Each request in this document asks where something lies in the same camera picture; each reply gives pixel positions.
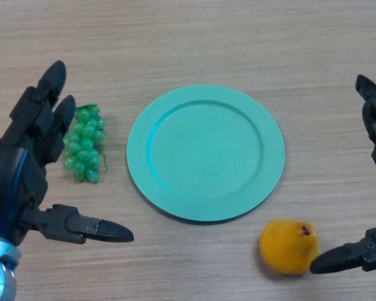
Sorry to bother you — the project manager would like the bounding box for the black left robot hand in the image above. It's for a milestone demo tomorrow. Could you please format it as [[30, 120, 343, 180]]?
[[0, 60, 135, 248]]

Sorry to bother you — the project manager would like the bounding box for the yellow pear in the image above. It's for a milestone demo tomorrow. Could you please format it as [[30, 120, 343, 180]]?
[[258, 219, 320, 276]]

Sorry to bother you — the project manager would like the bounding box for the green round plate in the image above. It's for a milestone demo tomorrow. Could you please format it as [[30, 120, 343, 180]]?
[[126, 83, 285, 224]]

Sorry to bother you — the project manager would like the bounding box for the green grape bunch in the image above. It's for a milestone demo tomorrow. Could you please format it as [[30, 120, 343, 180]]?
[[63, 103, 109, 184]]

